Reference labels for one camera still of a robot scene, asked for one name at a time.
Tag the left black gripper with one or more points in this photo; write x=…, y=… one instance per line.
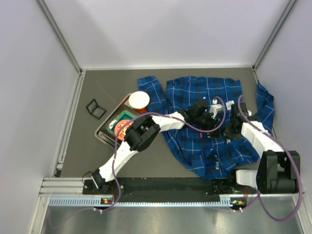
x=212, y=124

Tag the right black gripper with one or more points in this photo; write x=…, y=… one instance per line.
x=232, y=130

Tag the blue plaid shirt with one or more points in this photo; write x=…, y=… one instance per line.
x=207, y=155

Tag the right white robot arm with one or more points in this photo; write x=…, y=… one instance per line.
x=275, y=173

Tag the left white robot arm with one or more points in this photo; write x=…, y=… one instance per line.
x=142, y=130

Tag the orange cup white lid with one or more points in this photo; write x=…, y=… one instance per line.
x=139, y=101

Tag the green square dish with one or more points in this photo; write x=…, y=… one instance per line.
x=124, y=114

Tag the red patterned round plate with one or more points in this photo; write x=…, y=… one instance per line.
x=121, y=128

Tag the metal tray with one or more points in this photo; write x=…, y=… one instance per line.
x=101, y=132

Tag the small black open case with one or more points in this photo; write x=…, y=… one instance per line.
x=95, y=110

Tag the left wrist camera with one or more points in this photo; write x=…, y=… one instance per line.
x=215, y=108

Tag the grey slotted cable duct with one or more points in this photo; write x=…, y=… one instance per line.
x=102, y=202

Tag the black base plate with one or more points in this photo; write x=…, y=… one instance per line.
x=129, y=185

